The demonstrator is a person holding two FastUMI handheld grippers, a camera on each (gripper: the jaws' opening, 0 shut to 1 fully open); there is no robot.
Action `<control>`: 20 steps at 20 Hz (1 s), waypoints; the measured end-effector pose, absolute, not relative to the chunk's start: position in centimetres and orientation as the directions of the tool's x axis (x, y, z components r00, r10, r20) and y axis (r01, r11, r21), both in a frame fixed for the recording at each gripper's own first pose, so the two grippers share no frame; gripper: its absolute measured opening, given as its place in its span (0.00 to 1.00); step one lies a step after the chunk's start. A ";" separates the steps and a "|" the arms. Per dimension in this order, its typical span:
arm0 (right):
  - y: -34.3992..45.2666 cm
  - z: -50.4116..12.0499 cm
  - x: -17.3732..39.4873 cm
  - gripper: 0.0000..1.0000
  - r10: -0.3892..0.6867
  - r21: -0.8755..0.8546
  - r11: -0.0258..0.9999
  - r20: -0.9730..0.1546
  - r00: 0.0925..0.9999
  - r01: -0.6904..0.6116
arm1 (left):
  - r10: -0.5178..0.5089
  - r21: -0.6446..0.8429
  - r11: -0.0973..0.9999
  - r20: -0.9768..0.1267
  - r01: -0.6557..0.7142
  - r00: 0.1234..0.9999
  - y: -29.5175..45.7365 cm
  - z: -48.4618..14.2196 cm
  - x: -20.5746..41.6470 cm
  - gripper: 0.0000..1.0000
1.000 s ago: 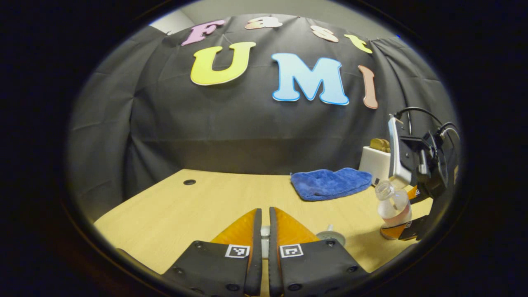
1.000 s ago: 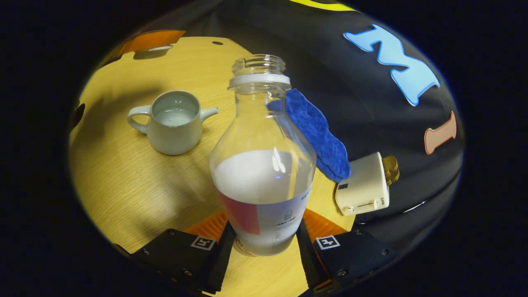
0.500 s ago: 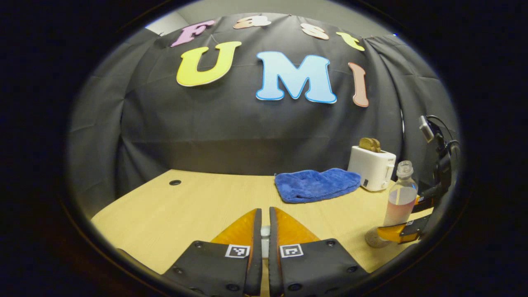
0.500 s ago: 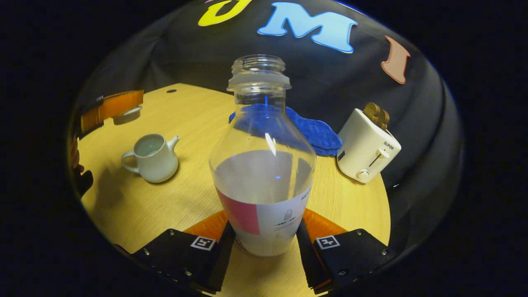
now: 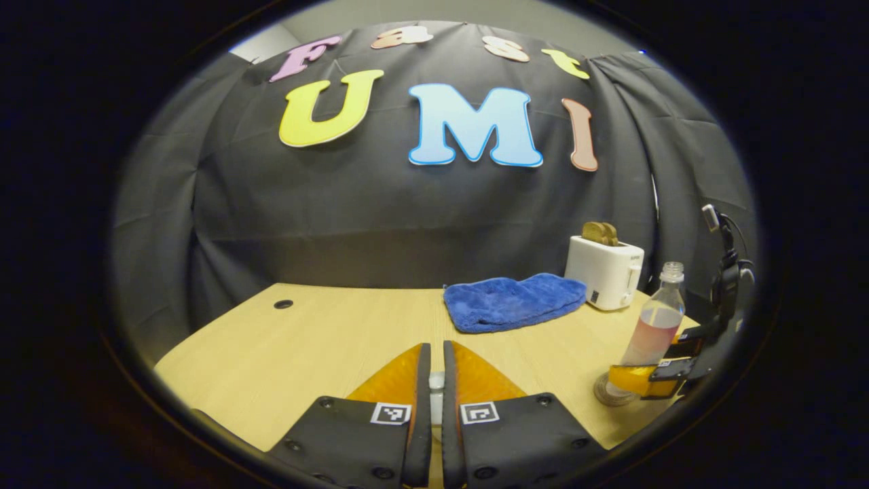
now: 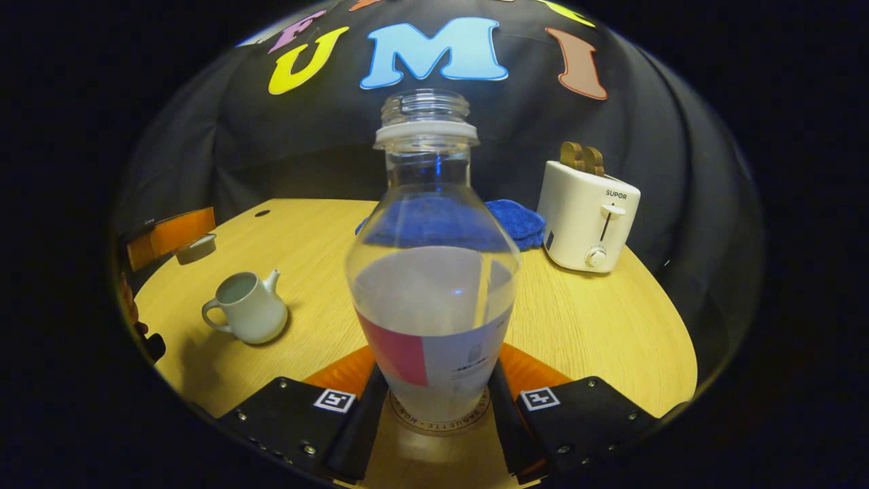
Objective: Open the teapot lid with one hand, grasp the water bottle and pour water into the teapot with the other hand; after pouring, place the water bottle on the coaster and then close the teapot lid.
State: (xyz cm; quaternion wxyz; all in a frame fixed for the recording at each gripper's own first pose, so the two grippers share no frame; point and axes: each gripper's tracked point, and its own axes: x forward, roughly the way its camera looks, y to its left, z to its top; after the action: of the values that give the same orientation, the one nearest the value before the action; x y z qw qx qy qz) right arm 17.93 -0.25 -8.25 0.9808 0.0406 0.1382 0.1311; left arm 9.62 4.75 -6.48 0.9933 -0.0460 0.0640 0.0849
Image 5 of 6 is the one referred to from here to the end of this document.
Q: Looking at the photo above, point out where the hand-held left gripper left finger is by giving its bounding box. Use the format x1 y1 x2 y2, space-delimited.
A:
265 343 433 489

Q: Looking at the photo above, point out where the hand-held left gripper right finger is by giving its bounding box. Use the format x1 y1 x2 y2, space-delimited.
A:
443 340 607 489

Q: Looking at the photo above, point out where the clear plastic water bottle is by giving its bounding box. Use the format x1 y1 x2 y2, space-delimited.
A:
606 261 686 398

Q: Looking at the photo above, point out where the round brown coaster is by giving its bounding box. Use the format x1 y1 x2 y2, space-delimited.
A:
593 372 639 408

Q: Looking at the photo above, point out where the white toaster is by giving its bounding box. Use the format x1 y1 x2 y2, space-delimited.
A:
564 235 645 312

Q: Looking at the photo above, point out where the blue towel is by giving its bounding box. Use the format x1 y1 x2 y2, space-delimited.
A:
443 273 587 334

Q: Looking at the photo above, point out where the black backdrop cloth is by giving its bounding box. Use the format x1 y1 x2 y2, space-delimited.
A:
112 20 758 347

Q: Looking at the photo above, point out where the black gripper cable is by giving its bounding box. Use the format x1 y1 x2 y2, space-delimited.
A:
720 214 751 262

